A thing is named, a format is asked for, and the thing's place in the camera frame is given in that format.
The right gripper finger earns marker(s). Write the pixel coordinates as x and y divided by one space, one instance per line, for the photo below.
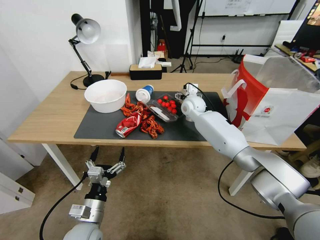
180 96

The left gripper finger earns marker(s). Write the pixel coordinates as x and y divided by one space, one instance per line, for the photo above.
122 156
95 153

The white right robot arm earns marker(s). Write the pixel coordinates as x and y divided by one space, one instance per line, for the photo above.
217 130

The clear disposable takeout box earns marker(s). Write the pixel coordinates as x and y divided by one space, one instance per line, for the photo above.
163 110

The black tissue box wooden lid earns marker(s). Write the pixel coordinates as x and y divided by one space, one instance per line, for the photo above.
146 73

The cardboard box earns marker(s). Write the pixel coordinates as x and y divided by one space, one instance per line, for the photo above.
157 54

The white disposable bowl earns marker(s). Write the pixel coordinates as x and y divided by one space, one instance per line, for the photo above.
105 96

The red white delivery bag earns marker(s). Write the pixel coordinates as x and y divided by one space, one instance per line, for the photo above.
270 110

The dark grey desk mat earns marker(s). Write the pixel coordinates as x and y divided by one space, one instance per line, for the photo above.
100 127

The white plastic knife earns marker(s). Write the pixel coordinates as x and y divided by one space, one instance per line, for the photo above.
159 112

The crushed red soda can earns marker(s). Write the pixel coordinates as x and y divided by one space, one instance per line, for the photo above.
128 125

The blue white paper cup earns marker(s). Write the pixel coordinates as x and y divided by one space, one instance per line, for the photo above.
145 92

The white tissue pack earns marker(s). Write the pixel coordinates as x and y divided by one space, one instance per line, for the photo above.
165 64

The white tissue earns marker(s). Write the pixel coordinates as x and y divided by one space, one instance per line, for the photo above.
147 62

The black tripod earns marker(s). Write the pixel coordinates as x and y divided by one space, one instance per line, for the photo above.
188 47

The wooden table white legs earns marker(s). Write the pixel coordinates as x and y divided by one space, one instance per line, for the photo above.
50 112

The black router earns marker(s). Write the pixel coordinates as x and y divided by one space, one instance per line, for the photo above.
238 57

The white curved hanging panel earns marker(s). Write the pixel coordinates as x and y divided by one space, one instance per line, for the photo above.
176 15

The white drawer cabinet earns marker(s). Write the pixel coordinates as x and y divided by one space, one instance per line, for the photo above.
12 175

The whiteboard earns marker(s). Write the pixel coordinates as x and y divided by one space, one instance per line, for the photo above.
250 7

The black desk lamp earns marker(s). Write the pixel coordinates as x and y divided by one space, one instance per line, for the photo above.
87 28

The cluttered wooden side table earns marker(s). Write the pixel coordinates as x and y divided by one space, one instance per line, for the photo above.
300 53

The white shoe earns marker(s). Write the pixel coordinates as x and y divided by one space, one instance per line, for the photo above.
310 166

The dark display screen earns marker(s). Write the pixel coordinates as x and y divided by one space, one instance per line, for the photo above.
308 22

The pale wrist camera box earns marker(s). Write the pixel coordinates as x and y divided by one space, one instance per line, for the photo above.
95 173

